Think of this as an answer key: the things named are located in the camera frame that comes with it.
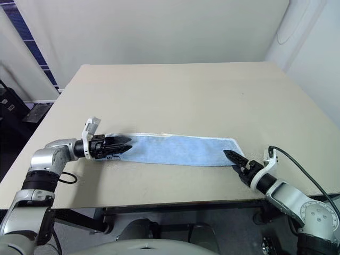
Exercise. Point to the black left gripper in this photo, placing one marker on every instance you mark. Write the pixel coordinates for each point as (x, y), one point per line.
(97, 147)

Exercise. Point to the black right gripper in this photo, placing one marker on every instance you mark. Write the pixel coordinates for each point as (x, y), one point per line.
(249, 172)

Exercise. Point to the light blue towel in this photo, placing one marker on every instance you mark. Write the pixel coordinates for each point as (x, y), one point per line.
(180, 150)

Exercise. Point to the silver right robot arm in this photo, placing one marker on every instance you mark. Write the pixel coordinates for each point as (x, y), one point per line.
(297, 204)

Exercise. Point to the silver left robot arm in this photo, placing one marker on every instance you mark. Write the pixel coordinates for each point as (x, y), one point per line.
(43, 162)

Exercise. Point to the black caster wheel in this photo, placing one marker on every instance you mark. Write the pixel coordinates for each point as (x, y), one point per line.
(261, 216)
(108, 228)

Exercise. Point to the dark rounded shape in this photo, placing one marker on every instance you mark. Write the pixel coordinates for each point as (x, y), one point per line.
(203, 236)
(142, 228)

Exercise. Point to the dark grey flat pad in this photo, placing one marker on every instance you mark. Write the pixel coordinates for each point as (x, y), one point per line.
(37, 112)

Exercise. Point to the silver robot torso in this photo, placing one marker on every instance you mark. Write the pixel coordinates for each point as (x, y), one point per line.
(140, 247)

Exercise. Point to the black equipment case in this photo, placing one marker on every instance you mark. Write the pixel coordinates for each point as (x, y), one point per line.
(10, 111)

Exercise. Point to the blue striped panel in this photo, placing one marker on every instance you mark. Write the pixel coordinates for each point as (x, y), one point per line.
(29, 34)

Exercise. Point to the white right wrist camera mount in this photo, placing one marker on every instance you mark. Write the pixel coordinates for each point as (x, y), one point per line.
(261, 174)

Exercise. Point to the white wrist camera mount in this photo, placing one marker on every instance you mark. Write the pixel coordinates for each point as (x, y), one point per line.
(261, 174)
(89, 127)

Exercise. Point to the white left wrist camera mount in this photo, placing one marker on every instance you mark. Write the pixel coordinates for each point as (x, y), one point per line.
(89, 127)

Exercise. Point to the black table frame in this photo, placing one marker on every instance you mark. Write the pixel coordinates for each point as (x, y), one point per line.
(186, 211)

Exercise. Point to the white round wall fixture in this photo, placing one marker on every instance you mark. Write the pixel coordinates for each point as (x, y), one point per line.
(292, 24)

